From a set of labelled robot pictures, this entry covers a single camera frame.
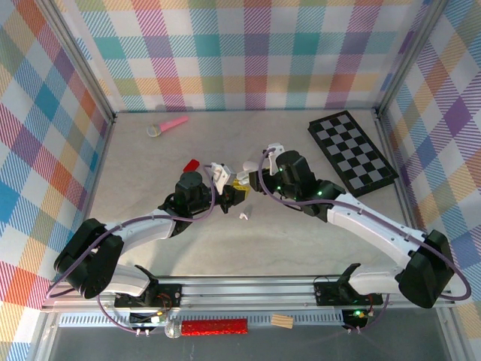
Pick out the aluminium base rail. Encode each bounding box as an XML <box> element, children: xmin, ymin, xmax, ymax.
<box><xmin>41</xmin><ymin>275</ymin><xmax>458</xmax><ymax>314</ymax></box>

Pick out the black grey chessboard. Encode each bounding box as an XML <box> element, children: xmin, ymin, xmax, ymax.
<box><xmin>307</xmin><ymin>110</ymin><xmax>400</xmax><ymax>197</ymax></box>

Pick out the aluminium frame post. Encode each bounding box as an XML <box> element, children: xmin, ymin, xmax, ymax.
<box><xmin>374</xmin><ymin>0</ymin><xmax>452</xmax><ymax>120</ymax></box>
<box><xmin>35</xmin><ymin>0</ymin><xmax>117</xmax><ymax>125</ymax></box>

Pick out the aluminium side rail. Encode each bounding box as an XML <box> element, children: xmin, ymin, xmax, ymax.
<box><xmin>373</xmin><ymin>109</ymin><xmax>428</xmax><ymax>236</ymax></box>
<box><xmin>77</xmin><ymin>119</ymin><xmax>116</xmax><ymax>230</ymax></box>

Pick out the red glitter microphone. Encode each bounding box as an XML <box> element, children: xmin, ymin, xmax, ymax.
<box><xmin>164</xmin><ymin>318</ymin><xmax>250</xmax><ymax>339</ymax></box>

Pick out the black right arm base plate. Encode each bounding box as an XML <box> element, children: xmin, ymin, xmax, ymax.
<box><xmin>313</xmin><ymin>276</ymin><xmax>385</xmax><ymax>306</ymax></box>

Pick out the small wooden piece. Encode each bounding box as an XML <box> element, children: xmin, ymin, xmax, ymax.
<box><xmin>271</xmin><ymin>314</ymin><xmax>295</xmax><ymax>330</ymax></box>

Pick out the small controller board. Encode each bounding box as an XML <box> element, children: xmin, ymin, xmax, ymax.
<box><xmin>342</xmin><ymin>308</ymin><xmax>368</xmax><ymax>325</ymax></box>
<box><xmin>129</xmin><ymin>311</ymin><xmax>167</xmax><ymax>327</ymax></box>

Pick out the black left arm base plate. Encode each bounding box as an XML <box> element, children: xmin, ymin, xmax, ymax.
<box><xmin>113</xmin><ymin>284</ymin><xmax>184</xmax><ymax>308</ymax></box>

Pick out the perforated metal cable tray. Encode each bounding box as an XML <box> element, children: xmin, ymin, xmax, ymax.
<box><xmin>58</xmin><ymin>313</ymin><xmax>349</xmax><ymax>329</ymax></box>

